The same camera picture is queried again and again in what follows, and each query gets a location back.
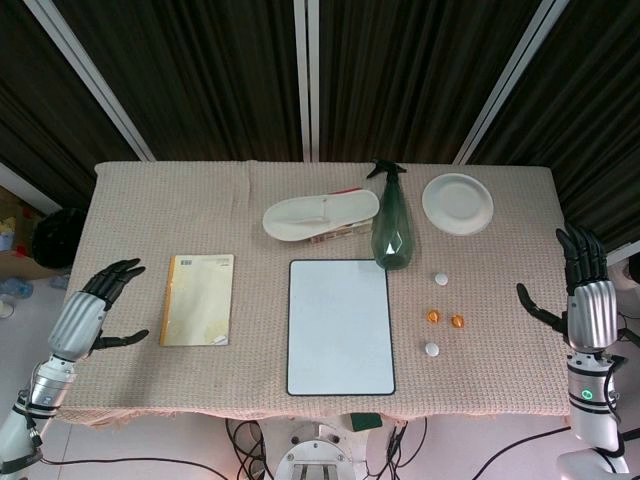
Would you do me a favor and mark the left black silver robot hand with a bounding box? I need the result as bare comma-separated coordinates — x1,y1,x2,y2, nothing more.
47,258,150,362

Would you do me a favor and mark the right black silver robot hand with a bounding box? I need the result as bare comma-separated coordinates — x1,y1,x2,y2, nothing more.
516,223,620,354

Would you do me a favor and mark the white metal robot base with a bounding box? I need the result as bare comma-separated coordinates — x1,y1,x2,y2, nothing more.
273,417,369,480

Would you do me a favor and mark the brown cardboard box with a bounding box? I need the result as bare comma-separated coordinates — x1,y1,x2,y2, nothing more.
0,184,71,281

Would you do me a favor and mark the black round bin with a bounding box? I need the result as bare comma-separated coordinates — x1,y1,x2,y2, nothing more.
30,207,89,271

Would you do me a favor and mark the yellow notebook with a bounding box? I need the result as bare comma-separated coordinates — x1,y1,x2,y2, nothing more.
158,253,236,348

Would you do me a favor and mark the beige waffle tablecloth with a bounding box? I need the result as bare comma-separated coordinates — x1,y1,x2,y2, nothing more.
52,159,576,431

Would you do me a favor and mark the white paper plate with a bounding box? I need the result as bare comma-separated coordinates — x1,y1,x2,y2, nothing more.
421,172,495,236

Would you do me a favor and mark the dark pleated curtain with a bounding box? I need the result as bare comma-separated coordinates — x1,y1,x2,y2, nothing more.
317,0,544,164
467,0,640,266
52,0,306,162
0,0,144,214

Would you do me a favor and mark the green plastic spray bottle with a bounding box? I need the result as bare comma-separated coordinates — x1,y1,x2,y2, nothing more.
366,158,414,272

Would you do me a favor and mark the dark green block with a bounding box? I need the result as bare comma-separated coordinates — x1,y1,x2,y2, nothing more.
349,412,384,434

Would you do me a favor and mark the black-framed white magnetic board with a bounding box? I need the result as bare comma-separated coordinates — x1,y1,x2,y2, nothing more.
286,258,397,397

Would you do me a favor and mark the white disposable slipper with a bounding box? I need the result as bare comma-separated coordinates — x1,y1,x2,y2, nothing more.
262,188,381,243

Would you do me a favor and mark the white frame rail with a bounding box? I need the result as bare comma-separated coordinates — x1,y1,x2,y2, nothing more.
607,243,640,267
0,162,62,215

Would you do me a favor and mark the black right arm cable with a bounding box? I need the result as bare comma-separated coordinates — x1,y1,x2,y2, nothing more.
601,355,627,454

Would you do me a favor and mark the black floor cable bundle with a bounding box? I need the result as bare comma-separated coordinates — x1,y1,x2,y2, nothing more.
383,418,427,480
224,417,276,480

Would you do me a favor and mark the white frame post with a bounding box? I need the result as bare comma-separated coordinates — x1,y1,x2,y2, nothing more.
23,0,155,162
293,0,322,163
452,0,571,165

